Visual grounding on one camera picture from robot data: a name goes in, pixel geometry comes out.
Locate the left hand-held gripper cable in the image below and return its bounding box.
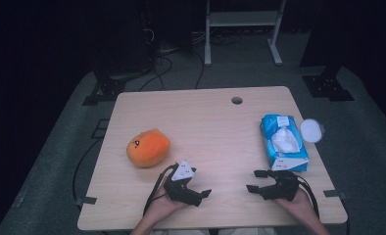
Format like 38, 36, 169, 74
142, 163, 179, 217

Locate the blue wet wipe pack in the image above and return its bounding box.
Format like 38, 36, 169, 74
260, 113, 311, 172

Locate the person's right hand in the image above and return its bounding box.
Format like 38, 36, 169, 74
273, 188, 316, 226

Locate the white round lid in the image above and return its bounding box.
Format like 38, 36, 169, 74
299, 117, 326, 144

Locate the grey tape strip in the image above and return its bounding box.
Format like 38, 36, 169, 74
75, 196, 98, 207
322, 189, 348, 201

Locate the right hand-held gripper cable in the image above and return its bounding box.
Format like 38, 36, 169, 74
297, 175, 321, 219

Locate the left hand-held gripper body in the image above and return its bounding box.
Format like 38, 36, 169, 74
163, 159, 204, 208

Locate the person's left hand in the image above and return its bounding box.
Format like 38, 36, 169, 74
143, 185, 189, 226

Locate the black floor cable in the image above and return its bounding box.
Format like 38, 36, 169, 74
138, 55, 174, 92
194, 50, 206, 90
72, 138, 102, 202

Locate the black stand base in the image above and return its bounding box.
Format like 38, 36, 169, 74
302, 65, 356, 102
81, 62, 150, 107

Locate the dark floor outlet plate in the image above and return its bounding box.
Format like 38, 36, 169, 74
91, 118, 111, 140

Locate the white metal stand frame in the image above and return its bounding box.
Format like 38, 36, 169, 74
204, 0, 287, 68

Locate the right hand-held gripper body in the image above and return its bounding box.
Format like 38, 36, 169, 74
261, 158, 310, 202

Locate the hand-held gripper cable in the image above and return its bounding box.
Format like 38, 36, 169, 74
142, 163, 179, 217
297, 175, 321, 219

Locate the white wet wipe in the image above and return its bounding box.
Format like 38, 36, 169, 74
270, 126, 302, 155

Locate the orange plush toy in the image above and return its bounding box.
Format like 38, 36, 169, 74
125, 127, 171, 169

